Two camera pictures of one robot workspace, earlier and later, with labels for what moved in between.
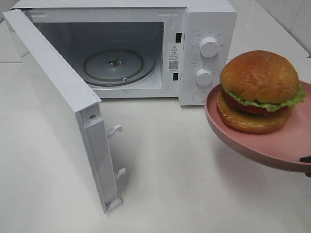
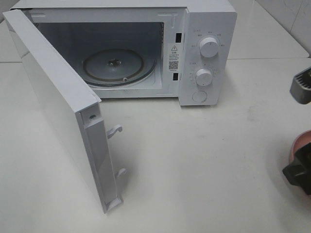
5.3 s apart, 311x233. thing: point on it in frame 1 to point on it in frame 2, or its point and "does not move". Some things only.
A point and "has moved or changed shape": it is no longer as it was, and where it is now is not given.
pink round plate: x=283 y=149 has moved or changed shape
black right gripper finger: x=307 y=159 to x=298 y=172
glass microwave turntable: x=118 y=67 does not move
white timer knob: x=204 y=77 does not move
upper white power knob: x=208 y=47 does not move
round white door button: x=198 y=96 does not move
